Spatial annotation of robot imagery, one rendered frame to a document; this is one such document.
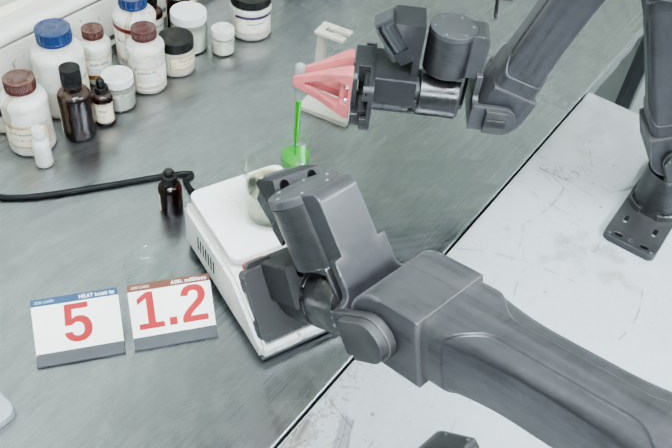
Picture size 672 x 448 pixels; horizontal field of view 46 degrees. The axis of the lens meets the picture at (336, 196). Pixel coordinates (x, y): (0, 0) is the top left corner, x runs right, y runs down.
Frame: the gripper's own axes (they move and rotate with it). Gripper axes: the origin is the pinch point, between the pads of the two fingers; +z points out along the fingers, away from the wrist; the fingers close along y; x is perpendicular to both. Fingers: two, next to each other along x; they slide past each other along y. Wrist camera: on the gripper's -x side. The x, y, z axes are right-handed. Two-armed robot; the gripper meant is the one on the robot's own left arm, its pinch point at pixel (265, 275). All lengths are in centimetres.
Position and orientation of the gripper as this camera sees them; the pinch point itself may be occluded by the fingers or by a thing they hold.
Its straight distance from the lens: 77.2
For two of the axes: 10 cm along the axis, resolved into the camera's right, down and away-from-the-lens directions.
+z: -4.6, -0.2, 8.9
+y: -8.5, 3.1, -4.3
